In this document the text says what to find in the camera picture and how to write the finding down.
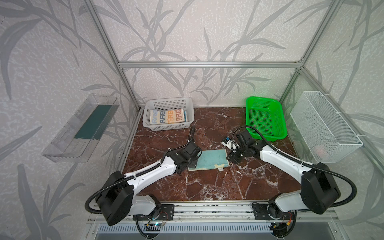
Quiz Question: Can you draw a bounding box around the pale green towel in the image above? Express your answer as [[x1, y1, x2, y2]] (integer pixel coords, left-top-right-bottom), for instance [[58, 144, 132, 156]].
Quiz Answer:
[[188, 149, 229, 171]]

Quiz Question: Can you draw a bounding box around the beige towel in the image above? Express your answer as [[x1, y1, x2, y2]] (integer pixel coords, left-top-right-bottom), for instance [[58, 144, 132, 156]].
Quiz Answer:
[[149, 109, 186, 125]]

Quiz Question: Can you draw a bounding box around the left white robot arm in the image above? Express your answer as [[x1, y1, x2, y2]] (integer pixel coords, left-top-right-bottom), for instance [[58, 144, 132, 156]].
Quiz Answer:
[[91, 141, 202, 226]]

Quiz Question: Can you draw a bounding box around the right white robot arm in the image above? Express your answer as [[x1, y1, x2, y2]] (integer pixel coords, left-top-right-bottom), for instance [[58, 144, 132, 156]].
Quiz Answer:
[[222, 130, 341, 218]]

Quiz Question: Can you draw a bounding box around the green plastic basket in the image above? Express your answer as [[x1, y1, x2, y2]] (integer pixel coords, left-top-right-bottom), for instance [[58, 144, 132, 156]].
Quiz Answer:
[[246, 97, 288, 142]]

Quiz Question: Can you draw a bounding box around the white plastic perforated basket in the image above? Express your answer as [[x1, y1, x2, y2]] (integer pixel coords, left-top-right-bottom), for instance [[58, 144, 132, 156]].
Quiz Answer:
[[143, 97, 195, 131]]

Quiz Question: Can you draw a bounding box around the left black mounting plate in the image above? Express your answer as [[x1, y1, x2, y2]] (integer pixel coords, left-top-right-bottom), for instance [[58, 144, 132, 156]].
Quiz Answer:
[[133, 204, 175, 221]]

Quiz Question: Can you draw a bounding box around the black mounting plate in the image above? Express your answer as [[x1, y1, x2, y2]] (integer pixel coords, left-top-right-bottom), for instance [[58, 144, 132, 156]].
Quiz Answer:
[[133, 204, 175, 221], [251, 202, 294, 221]]

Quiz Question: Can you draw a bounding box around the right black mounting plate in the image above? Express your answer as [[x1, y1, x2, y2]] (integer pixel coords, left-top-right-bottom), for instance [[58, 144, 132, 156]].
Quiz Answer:
[[251, 202, 294, 221]]

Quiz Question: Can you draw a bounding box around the left circuit board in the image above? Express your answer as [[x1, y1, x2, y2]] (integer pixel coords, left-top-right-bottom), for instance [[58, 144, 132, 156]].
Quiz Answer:
[[145, 221, 167, 232]]

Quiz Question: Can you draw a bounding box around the circuit board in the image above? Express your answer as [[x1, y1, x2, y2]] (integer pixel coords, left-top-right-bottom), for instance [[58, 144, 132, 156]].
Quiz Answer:
[[269, 222, 295, 239], [145, 221, 167, 232]]

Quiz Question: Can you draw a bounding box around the right circuit board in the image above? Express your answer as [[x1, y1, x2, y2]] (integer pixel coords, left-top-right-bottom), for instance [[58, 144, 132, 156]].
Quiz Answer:
[[269, 222, 295, 239]]

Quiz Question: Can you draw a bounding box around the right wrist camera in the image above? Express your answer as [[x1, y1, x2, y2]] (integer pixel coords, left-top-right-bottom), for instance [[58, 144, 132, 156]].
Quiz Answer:
[[222, 137, 239, 152]]

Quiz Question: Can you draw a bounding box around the right black corrugated cable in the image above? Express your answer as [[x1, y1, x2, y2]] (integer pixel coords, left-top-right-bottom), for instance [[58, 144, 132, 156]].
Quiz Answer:
[[230, 125, 358, 208]]

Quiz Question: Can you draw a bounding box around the black corrugated cable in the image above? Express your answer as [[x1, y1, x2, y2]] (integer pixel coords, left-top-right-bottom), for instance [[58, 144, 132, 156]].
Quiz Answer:
[[230, 125, 358, 208], [84, 125, 196, 215]]

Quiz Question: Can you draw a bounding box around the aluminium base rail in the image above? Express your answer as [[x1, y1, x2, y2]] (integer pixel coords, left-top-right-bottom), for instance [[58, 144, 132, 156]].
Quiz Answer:
[[83, 201, 341, 239]]

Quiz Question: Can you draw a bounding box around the pink object in wire basket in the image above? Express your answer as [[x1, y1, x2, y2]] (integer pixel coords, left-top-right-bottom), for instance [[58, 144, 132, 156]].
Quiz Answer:
[[314, 145, 328, 158]]

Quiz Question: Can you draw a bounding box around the white wire mesh basket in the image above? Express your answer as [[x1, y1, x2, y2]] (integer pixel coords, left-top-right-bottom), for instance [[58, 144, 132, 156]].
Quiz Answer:
[[291, 91, 363, 164]]

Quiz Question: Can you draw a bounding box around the left black corrugated cable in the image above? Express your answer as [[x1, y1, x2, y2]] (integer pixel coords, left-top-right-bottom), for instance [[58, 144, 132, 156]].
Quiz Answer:
[[84, 125, 196, 215]]

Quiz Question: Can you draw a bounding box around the clear plastic wall tray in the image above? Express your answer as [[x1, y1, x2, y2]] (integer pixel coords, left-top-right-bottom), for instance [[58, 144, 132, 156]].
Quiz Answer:
[[42, 94, 120, 163]]

